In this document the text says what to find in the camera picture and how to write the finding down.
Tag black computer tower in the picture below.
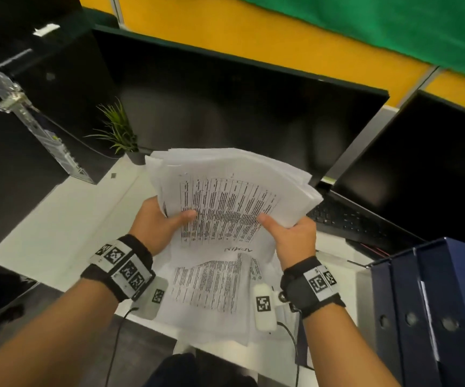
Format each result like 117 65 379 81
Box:
0 8 122 186

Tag person's right forearm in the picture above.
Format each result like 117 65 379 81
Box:
303 304 401 387

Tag yellow partition panel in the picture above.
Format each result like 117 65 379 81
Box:
78 0 465 117

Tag clear plastic cable connector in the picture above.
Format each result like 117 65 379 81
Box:
0 91 31 114

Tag smaller black monitor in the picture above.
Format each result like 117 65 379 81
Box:
331 90 465 253

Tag black wristband with markers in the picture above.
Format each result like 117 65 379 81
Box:
80 234 155 304
280 255 346 319

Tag person's dark clothing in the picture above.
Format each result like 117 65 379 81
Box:
143 352 257 387

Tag person's left hand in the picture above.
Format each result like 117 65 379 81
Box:
129 196 198 256

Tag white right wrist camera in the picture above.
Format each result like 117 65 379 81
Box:
253 282 288 333

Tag black camera cable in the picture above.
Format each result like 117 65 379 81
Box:
104 306 140 387
277 321 301 387

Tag person's left forearm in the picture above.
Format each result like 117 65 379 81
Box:
0 277 120 387

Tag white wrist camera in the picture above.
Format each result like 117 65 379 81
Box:
253 282 288 333
129 276 170 321

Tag black right camera cable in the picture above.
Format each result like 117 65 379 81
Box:
277 321 301 387

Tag green cloth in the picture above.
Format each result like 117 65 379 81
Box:
232 0 465 83

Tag black side panel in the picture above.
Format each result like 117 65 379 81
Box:
0 72 70 259

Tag black left wristband with markers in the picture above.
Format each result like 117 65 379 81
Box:
80 234 155 304

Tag black keyboard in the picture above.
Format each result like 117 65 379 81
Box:
307 189 427 259

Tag stack of white printed papers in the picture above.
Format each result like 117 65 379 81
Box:
144 147 324 347

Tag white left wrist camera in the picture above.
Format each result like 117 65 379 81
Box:
129 276 170 321

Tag grey partition post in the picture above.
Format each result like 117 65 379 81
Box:
325 66 443 186
109 0 127 31

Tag black right wristband with markers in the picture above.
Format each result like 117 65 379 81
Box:
280 255 346 319

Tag small green potted plant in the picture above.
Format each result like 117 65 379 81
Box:
85 98 146 166

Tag person's right hand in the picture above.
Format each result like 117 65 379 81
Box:
256 212 318 273

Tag large black monitor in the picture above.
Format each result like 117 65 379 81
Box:
91 26 391 188

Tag thin black tower cable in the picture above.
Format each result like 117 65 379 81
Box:
29 104 120 160

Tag black left camera cable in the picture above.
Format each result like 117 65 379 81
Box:
104 306 140 387

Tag white sticker on tower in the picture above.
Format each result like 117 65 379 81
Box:
33 23 60 37

